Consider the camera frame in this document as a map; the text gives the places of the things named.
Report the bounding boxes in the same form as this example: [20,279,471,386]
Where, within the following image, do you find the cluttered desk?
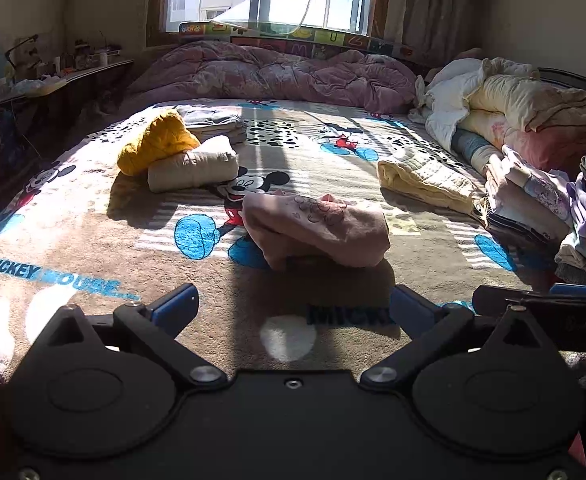
[0,55,136,111]

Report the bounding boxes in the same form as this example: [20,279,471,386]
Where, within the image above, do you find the colourful alphabet board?
[178,21,414,61]

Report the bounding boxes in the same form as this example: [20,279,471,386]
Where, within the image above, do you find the pink bedding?
[520,122,586,181]

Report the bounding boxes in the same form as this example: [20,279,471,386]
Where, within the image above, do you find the purple quilt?
[128,40,418,113]

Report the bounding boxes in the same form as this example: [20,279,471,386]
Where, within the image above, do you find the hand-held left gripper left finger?
[33,282,230,393]

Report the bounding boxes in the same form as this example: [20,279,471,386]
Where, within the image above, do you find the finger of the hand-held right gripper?
[472,283,586,312]

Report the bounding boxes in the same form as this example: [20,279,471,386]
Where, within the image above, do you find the beige folded garment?
[147,135,240,194]

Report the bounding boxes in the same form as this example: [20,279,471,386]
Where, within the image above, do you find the blue grey rolled blanket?
[452,127,504,176]

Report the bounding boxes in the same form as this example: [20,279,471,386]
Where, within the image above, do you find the white duvet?
[410,57,538,150]

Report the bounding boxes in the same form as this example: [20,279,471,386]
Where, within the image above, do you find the dark wooden headboard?
[538,67,586,108]

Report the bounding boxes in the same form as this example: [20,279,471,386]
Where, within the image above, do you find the yellow quilted blanket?
[377,147,478,215]

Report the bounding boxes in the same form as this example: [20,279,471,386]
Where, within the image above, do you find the pink sweatshirt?
[243,191,391,272]

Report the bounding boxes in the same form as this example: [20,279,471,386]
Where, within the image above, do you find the cream duvet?
[460,74,586,136]

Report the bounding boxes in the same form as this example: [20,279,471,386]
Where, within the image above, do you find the cartoon mouse printed blanket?
[0,97,564,391]

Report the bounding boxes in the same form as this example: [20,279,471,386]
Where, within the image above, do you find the grey folded clothes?
[175,105,248,146]

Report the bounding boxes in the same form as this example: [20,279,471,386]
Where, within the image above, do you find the brown curtain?
[373,0,488,53]

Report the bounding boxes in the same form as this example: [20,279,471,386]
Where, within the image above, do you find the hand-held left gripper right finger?
[360,284,554,393]

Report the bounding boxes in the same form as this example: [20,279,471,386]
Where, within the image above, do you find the yellow knit sweater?
[117,109,201,177]

